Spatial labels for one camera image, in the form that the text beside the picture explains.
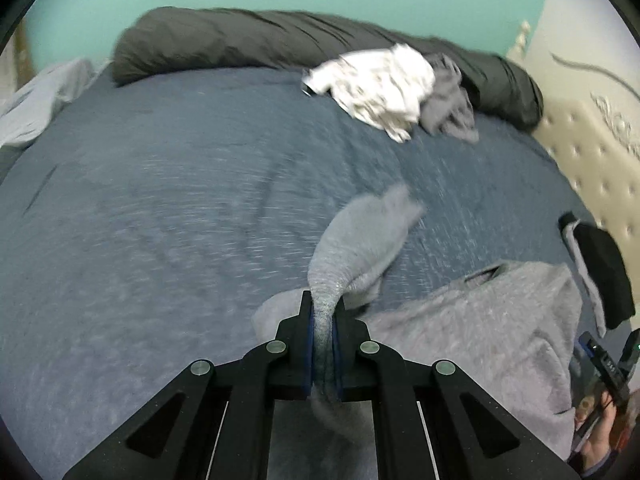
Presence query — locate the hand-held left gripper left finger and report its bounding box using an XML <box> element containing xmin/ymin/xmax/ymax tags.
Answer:
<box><xmin>62</xmin><ymin>290</ymin><xmax>316</xmax><ymax>480</ymax></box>

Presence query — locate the person's right forearm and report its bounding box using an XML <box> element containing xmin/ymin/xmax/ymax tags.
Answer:
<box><xmin>580</xmin><ymin>452</ymin><xmax>631</xmax><ymax>480</ymax></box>

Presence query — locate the person's right hand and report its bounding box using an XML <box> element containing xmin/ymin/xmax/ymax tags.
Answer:
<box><xmin>570</xmin><ymin>390</ymin><xmax>640</xmax><ymax>476</ymax></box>

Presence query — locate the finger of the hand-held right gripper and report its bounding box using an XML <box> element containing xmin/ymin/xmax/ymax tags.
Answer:
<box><xmin>577</xmin><ymin>331</ymin><xmax>604</xmax><ymax>362</ymax></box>

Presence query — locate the folded black garment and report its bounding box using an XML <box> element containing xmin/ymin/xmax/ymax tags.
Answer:
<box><xmin>557</xmin><ymin>211</ymin><xmax>637</xmax><ymax>328</ymax></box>

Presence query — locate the light grey knitted sweater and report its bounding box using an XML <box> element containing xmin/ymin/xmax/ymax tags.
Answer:
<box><xmin>252</xmin><ymin>182</ymin><xmax>583</xmax><ymax>463</ymax></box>

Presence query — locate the crumpled white garment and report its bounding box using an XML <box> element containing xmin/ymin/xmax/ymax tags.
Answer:
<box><xmin>300</xmin><ymin>42</ymin><xmax>437</xmax><ymax>143</ymax></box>

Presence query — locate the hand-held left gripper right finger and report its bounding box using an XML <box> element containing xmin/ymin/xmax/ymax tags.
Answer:
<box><xmin>334</xmin><ymin>305</ymin><xmax>581</xmax><ymax>480</ymax></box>

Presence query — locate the dark grey rolled duvet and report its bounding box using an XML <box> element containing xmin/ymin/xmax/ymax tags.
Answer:
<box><xmin>111</xmin><ymin>6</ymin><xmax>545</xmax><ymax>133</ymax></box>

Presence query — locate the bed with blue patterned sheet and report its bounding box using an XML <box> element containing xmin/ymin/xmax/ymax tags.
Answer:
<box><xmin>0</xmin><ymin>62</ymin><xmax>601</xmax><ymax>480</ymax></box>

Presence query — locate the light grey bed cloth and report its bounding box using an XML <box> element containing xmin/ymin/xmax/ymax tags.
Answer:
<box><xmin>0</xmin><ymin>57</ymin><xmax>98</xmax><ymax>148</ymax></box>

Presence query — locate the crumpled dark grey garment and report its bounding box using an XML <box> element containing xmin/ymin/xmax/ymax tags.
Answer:
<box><xmin>419</xmin><ymin>52</ymin><xmax>480</xmax><ymax>143</ymax></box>

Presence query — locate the cream tufted headboard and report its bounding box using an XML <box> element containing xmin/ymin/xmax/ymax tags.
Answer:
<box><xmin>505</xmin><ymin>20</ymin><xmax>640</xmax><ymax>281</ymax></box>

